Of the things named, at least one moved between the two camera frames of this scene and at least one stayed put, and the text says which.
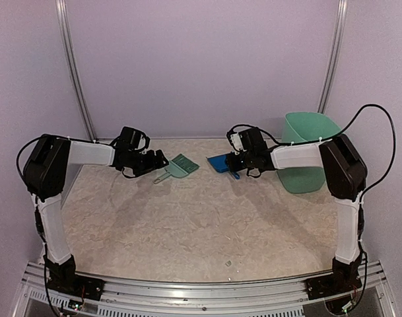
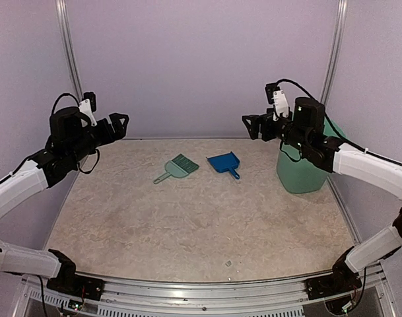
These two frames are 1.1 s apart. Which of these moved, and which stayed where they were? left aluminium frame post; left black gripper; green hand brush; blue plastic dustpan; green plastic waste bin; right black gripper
Moved: right black gripper; left black gripper
Stayed: left aluminium frame post; blue plastic dustpan; green hand brush; green plastic waste bin
